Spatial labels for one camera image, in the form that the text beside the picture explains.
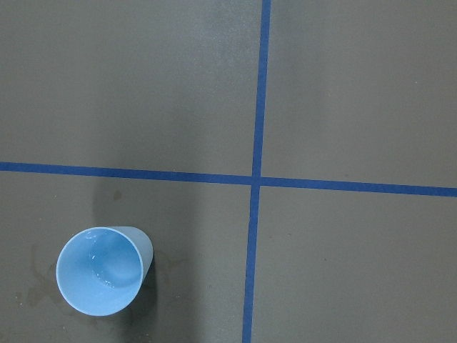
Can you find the light blue plastic cup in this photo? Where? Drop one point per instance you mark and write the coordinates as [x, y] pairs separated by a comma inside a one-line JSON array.
[[100, 270]]

